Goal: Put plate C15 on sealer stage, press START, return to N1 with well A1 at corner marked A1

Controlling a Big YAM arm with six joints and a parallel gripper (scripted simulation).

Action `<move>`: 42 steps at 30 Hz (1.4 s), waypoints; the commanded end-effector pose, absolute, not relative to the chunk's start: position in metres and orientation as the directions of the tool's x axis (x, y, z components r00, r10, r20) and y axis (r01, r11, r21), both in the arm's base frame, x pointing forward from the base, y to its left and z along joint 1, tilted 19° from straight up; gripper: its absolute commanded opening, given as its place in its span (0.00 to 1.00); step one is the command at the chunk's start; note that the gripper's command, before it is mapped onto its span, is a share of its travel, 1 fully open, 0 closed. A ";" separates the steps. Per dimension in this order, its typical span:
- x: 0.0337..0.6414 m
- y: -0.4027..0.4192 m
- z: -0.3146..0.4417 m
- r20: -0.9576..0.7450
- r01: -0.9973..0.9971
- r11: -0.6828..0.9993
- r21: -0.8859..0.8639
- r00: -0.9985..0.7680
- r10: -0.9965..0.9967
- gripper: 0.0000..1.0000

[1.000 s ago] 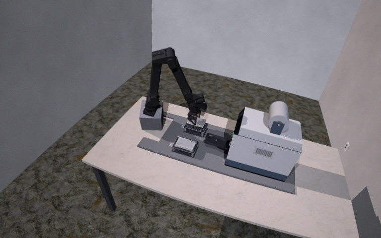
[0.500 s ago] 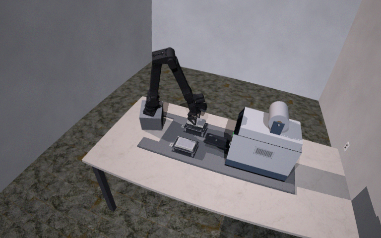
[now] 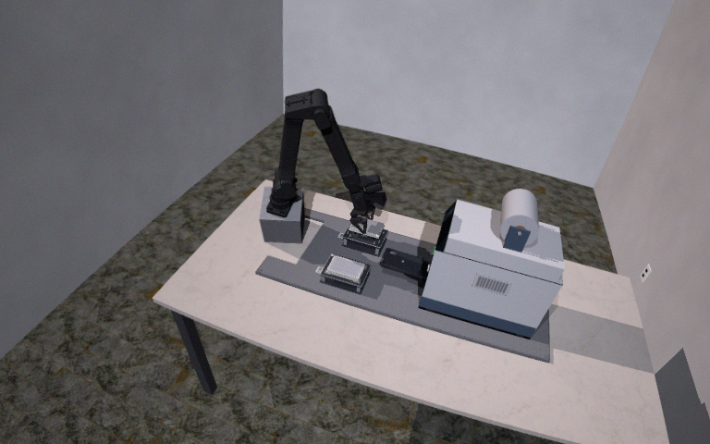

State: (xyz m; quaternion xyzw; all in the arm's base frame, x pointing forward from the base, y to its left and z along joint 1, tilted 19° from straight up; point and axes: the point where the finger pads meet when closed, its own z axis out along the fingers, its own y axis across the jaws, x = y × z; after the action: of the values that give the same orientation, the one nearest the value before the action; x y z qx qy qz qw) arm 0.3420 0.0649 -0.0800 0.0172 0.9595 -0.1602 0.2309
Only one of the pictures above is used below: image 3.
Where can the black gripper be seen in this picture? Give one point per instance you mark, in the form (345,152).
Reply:
(355,212)

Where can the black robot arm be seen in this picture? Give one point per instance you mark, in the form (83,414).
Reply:
(313,105)

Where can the light grey cylinder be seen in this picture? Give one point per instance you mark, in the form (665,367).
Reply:
(519,208)

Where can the white well plate with black square wells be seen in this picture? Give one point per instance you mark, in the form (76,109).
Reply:
(368,233)

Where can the white multi-well plate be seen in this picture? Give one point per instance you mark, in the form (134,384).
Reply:
(346,268)

